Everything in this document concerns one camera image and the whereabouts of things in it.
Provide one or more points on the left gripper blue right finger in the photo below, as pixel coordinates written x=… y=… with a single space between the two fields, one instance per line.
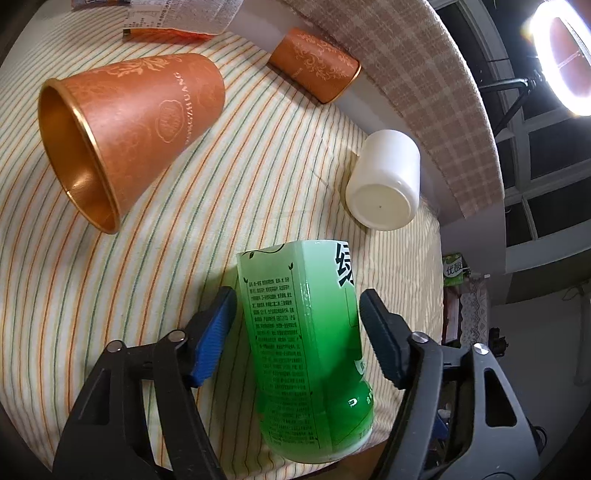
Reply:
x=489 y=436

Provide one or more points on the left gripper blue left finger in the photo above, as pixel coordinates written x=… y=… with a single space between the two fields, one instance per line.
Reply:
x=106 y=435

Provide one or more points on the green cut bottle cup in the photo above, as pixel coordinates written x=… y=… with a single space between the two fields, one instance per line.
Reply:
x=301 y=314

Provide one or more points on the white plastic cup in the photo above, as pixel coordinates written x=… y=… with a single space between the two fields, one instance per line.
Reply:
x=383 y=192

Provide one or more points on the near orange paper cup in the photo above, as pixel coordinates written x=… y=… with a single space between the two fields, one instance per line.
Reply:
x=111 y=131

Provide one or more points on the orange paper cup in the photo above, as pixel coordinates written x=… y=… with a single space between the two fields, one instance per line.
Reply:
x=111 y=131
x=325 y=71

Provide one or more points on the far orange paper cup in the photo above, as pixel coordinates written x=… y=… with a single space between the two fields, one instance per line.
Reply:
x=325 y=71

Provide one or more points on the red label cut bottle cup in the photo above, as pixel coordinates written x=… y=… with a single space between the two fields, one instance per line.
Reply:
x=175 y=19

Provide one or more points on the white lace cloth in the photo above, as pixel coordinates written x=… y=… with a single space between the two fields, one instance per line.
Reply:
x=474 y=312

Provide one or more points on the green tissue box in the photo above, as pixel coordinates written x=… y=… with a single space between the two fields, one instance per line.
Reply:
x=454 y=269

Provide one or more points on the striped yellow mattress cloth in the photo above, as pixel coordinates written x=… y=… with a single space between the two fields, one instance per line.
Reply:
x=272 y=169

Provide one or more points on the plaid beige blanket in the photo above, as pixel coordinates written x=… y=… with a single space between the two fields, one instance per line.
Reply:
x=412 y=59

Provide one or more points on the ring light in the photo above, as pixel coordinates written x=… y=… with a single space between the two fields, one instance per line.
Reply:
x=560 y=32

